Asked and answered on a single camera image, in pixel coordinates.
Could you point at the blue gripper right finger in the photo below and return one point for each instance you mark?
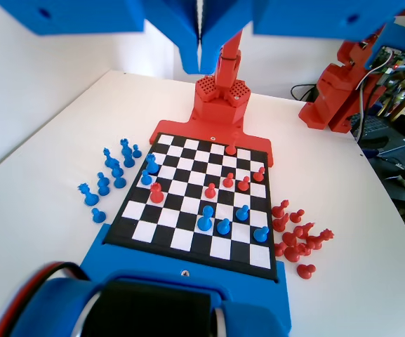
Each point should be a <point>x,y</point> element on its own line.
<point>311,15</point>

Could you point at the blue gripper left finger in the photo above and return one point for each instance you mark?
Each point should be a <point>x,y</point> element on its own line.
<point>83,14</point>

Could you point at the red robot arm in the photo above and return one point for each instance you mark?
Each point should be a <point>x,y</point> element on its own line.
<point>219,105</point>

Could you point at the blue electronics housing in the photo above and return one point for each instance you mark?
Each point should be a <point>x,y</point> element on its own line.
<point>398,35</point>

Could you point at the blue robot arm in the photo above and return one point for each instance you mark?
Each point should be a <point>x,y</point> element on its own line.
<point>47,309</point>

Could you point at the red base plate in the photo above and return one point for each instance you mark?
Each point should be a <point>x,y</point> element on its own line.
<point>174,126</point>

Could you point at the black white chessboard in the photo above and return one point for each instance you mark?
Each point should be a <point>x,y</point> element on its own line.
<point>181,210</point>

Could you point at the wooden stool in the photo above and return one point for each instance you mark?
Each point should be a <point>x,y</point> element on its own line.
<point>404,105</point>

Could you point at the blue base plate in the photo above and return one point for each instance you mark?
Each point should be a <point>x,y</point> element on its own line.
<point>135,261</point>

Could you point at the dark laptop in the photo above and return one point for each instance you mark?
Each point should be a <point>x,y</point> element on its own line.
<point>374,130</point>

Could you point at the red crowned chess piece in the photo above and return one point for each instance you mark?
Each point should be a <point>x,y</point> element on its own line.
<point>319,239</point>
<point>156,194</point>

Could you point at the red king chess piece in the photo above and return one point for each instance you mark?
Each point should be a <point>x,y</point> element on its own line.
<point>231,147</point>

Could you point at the green circuit board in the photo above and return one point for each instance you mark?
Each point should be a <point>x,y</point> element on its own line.
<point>393,54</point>

